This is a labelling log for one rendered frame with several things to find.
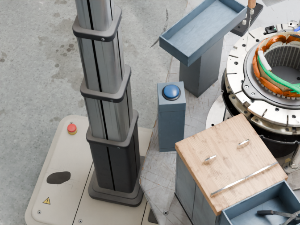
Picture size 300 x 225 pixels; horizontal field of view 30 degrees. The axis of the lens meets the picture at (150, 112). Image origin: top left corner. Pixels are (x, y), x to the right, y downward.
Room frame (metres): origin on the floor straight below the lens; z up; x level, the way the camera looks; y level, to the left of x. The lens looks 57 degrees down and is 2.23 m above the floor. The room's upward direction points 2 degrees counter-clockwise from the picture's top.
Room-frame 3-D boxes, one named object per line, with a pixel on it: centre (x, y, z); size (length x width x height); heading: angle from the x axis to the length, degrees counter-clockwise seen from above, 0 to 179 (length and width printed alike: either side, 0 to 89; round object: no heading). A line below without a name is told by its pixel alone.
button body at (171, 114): (0.84, -0.06, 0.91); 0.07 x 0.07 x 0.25; 2
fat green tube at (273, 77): (0.80, -0.31, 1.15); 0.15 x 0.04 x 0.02; 29
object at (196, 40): (1.06, -0.16, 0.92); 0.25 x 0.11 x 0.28; 134
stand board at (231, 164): (0.62, -0.19, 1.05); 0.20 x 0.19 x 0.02; 25
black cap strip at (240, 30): (1.31, -0.34, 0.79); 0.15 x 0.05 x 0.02; 145
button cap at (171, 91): (0.84, -0.06, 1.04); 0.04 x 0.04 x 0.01
